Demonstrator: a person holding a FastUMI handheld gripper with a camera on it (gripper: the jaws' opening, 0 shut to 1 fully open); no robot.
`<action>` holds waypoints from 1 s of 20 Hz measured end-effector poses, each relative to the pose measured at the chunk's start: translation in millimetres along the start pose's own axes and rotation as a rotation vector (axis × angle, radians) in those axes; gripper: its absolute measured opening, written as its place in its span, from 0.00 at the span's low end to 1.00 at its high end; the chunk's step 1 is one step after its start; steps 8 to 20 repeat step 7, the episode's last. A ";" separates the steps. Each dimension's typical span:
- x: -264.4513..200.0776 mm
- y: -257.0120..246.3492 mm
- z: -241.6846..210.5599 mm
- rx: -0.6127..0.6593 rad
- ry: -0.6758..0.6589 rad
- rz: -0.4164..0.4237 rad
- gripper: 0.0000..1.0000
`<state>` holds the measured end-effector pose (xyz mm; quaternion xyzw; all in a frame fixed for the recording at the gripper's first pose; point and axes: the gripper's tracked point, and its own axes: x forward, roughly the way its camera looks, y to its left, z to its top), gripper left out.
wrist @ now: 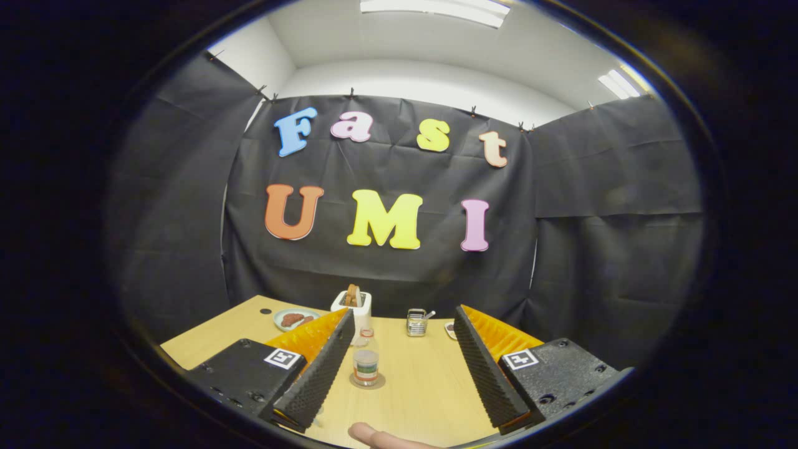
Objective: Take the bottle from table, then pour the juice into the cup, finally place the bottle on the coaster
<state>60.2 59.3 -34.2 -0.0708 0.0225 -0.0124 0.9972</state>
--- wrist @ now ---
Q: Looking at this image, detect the white toaster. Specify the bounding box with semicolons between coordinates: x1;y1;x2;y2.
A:
330;290;373;347

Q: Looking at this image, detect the small ceiling light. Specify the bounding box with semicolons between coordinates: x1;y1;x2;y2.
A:
597;67;643;99

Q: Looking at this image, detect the wooden table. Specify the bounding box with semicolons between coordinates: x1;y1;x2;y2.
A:
160;295;502;448

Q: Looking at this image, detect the long ceiling light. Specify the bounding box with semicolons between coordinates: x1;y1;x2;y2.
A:
360;0;511;29

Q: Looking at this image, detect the black backdrop cloth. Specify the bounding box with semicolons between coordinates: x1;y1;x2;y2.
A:
109;51;705;369

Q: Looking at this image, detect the clear plastic juice bottle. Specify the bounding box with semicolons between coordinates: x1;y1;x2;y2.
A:
352;328;380;385

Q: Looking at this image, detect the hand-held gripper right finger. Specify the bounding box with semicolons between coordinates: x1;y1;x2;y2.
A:
453;304;624;435

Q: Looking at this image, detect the pale green plate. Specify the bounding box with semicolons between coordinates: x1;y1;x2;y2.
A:
273;308;322;332

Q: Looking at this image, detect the metal wire basket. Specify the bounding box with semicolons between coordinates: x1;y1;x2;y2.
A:
406;308;436;337

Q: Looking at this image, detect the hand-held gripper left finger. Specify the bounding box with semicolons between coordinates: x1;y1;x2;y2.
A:
187;307;356;434

